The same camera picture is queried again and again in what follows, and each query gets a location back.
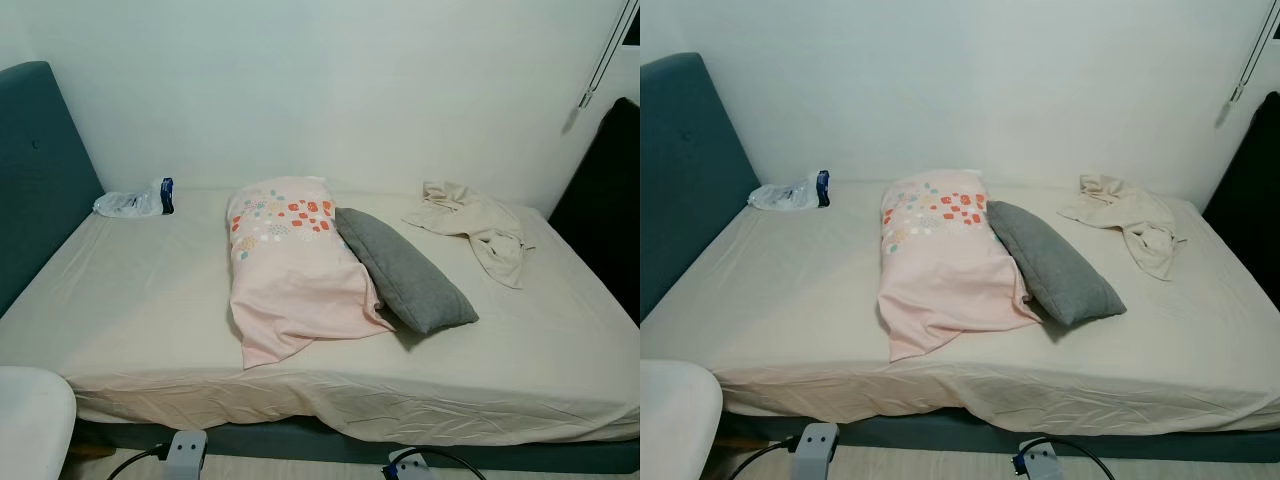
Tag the grey pillow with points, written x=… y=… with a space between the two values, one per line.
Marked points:
x=1060 y=265
x=410 y=275

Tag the white chair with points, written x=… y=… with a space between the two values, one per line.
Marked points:
x=675 y=420
x=30 y=420

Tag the pink patterned pillow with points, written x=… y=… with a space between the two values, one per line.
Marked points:
x=290 y=280
x=940 y=280

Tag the black cabinet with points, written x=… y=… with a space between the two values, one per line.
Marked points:
x=605 y=200
x=1250 y=190

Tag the teal upholstered headboard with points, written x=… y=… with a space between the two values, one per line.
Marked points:
x=40 y=170
x=690 y=180

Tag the clear plastic bag blue label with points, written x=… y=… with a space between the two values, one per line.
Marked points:
x=125 y=204
x=780 y=195

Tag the beige crumpled cloth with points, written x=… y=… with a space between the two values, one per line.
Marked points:
x=480 y=215
x=1135 y=210

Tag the bed with beige sheet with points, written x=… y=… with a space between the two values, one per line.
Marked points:
x=150 y=300
x=800 y=300

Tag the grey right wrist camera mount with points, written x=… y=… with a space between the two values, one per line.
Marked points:
x=410 y=468
x=1040 y=462

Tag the teal bed frame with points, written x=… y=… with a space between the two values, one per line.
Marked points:
x=950 y=430
x=300 y=442

